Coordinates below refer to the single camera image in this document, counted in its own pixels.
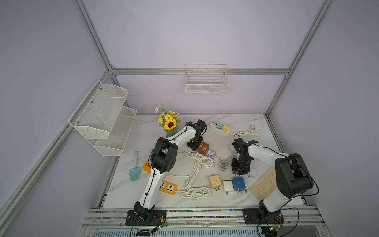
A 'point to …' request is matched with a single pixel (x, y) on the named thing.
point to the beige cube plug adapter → (215, 182)
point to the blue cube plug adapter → (238, 184)
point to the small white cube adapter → (253, 173)
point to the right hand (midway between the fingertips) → (236, 174)
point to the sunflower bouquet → (169, 120)
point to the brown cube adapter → (203, 148)
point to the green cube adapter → (219, 126)
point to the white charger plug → (228, 186)
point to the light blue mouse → (135, 172)
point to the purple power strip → (211, 154)
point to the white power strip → (213, 124)
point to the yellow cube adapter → (225, 128)
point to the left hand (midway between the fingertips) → (198, 145)
